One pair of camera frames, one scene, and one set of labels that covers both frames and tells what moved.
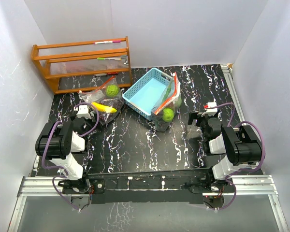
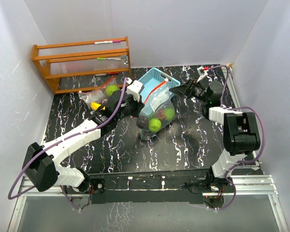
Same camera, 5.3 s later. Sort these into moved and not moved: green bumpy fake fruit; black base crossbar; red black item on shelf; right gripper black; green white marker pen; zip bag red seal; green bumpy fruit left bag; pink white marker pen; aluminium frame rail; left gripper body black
Moved: left gripper body black; right gripper black; zip bag red seal; green bumpy fake fruit
Not moved: red black item on shelf; green bumpy fruit left bag; black base crossbar; green white marker pen; pink white marker pen; aluminium frame rail
